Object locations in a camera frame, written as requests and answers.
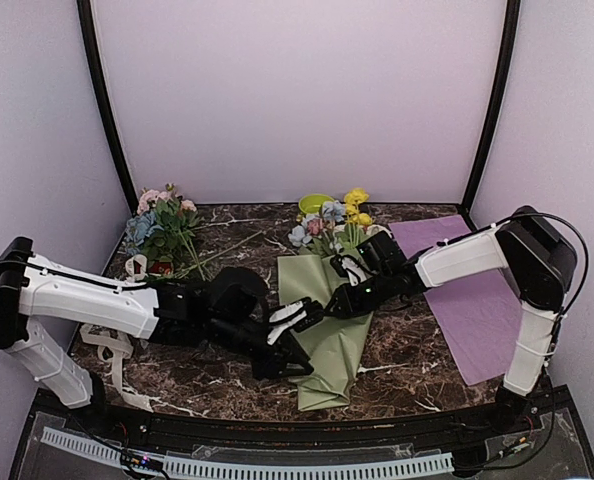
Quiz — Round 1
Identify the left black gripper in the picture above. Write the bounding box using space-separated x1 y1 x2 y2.
208 314 314 383

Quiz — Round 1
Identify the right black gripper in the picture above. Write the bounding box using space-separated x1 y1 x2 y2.
326 269 395 317

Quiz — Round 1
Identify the peach and green wrapping paper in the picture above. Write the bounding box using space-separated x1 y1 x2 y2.
277 255 373 412

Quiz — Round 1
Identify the white and red flower stem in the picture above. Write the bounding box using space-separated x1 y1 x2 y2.
365 224 385 238

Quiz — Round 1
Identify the yellow fake flower stem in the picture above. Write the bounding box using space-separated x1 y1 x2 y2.
342 188 373 250

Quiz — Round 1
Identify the blue fake flower stem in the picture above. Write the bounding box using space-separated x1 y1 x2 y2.
288 200 350 257

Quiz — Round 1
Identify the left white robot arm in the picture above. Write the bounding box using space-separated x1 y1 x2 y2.
0 237 324 436

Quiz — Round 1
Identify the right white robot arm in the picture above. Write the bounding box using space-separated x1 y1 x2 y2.
325 206 589 434

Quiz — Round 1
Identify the pink fake flower bunch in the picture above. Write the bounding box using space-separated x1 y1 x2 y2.
135 182 266 281

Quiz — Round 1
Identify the blue fake flower on table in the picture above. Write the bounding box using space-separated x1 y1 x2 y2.
124 211 162 255

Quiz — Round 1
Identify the purple wrapping paper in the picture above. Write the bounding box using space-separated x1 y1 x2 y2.
389 215 521 386

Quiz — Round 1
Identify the green plastic bowl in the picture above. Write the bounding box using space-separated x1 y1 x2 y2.
298 194 335 214

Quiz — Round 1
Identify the cream ribbon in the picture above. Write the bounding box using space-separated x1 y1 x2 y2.
79 253 153 412

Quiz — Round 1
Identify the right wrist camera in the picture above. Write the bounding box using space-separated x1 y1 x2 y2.
330 255 373 286

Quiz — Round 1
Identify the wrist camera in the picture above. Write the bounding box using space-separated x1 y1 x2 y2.
330 255 373 286
267 297 324 345

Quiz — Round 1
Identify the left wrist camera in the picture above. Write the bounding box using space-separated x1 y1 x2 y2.
267 297 324 345

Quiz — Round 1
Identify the white slotted cable duct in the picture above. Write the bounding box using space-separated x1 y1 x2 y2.
40 427 454 479

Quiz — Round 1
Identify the black front rail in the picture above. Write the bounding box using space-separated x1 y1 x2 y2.
13 385 589 466

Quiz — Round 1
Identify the right black frame post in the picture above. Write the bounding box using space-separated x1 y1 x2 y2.
460 0 521 216

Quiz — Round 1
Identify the black frame post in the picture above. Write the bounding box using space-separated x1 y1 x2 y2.
76 0 138 212
460 0 521 216

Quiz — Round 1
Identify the left black frame post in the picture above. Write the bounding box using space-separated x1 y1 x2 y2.
76 0 138 212

